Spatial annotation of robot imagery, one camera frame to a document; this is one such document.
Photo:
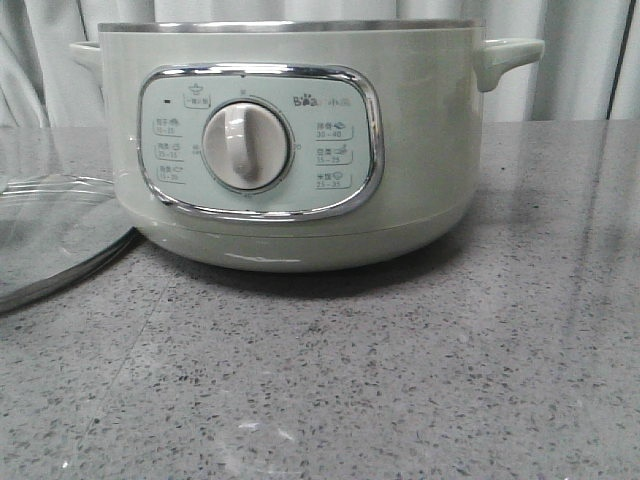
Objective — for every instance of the light green electric cooking pot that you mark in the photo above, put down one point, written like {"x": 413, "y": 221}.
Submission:
{"x": 290, "y": 146}

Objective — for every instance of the white pleated curtain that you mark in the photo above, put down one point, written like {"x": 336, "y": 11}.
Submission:
{"x": 590, "y": 69}

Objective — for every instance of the glass pot lid steel rim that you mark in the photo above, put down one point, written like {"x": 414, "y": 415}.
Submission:
{"x": 56, "y": 230}

